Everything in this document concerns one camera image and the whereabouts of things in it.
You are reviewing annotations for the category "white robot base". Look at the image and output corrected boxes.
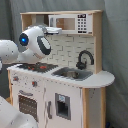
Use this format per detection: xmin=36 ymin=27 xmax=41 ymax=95
xmin=0 ymin=96 xmax=38 ymax=128

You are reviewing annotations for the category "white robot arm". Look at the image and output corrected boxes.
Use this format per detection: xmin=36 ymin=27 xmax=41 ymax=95
xmin=0 ymin=25 xmax=62 ymax=73

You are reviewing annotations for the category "black toy stovetop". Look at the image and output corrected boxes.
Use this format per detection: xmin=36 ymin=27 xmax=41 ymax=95
xmin=16 ymin=61 xmax=59 ymax=74

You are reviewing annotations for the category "white cabinet door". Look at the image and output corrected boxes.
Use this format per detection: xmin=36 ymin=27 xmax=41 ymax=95
xmin=46 ymin=82 xmax=82 ymax=128

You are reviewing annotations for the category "red stove knob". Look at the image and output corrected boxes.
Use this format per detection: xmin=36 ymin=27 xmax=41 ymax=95
xmin=32 ymin=81 xmax=38 ymax=87
xmin=13 ymin=76 xmax=19 ymax=81

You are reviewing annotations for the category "left red stove knob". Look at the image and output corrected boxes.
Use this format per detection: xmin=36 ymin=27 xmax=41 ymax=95
xmin=13 ymin=76 xmax=19 ymax=81

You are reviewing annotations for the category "toy microwave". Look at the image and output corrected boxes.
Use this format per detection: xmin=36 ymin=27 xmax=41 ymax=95
xmin=49 ymin=14 xmax=93 ymax=34

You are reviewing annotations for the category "white oven door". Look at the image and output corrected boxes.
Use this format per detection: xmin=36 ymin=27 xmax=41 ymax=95
xmin=12 ymin=87 xmax=44 ymax=128

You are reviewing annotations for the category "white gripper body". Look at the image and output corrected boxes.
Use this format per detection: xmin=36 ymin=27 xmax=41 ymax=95
xmin=43 ymin=27 xmax=62 ymax=35

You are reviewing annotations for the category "black toy faucet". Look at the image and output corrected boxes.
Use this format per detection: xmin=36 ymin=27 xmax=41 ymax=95
xmin=75 ymin=50 xmax=95 ymax=71

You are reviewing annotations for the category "right red stove knob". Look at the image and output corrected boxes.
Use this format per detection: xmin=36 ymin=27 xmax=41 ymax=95
xmin=32 ymin=81 xmax=38 ymax=87

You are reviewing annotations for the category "grey range hood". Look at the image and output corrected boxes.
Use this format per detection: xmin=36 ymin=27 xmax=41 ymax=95
xmin=32 ymin=14 xmax=49 ymax=26

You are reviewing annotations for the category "grey toy sink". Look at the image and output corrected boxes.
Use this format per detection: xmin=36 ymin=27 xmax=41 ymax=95
xmin=52 ymin=67 xmax=92 ymax=81

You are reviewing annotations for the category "wooden toy kitchen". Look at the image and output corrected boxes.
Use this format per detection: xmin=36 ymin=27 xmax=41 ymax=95
xmin=8 ymin=10 xmax=114 ymax=128

